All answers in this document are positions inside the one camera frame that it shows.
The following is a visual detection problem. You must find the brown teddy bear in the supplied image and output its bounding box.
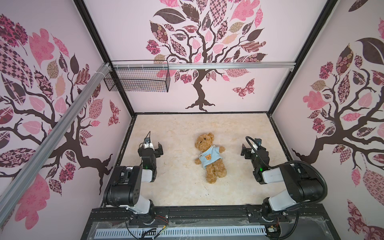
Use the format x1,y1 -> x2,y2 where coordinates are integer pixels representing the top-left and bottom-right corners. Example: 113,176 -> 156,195
195,133 -> 227,184

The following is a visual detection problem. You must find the light blue bear shirt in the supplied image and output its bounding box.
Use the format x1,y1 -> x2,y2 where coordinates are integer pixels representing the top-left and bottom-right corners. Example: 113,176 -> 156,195
199,146 -> 222,169

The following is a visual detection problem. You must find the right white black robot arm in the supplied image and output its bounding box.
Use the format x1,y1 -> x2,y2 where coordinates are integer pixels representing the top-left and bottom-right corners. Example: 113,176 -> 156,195
241,144 -> 328,221

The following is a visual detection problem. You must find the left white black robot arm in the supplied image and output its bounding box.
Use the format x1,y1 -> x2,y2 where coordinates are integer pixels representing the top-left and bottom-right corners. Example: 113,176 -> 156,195
102,143 -> 164,218

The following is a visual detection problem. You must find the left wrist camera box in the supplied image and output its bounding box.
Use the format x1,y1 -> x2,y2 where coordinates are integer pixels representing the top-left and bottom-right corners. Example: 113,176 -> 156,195
143,138 -> 154,150

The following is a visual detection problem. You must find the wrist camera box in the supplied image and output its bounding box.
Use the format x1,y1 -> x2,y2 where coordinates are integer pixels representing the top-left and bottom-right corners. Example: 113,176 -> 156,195
143,138 -> 154,150
252,138 -> 262,150

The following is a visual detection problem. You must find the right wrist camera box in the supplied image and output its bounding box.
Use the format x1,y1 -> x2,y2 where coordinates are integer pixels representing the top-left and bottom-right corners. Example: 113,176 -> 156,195
252,138 -> 262,150

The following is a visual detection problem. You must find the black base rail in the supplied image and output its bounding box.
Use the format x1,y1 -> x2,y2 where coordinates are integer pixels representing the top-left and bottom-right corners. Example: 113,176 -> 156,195
86,204 -> 328,227

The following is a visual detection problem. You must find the black wire basket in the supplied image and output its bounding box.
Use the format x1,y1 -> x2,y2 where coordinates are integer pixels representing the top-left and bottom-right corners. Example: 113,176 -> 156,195
104,60 -> 171,93

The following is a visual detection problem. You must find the horizontal aluminium rail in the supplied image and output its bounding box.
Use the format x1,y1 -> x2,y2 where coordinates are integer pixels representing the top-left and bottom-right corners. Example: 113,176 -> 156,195
113,61 -> 296,70

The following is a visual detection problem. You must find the white slotted cable duct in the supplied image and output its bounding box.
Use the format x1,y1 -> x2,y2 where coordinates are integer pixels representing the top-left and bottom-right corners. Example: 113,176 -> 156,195
93,226 -> 267,240

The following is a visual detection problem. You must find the diagonal aluminium rail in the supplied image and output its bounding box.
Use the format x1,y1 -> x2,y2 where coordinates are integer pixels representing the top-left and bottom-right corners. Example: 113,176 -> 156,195
1,63 -> 111,224

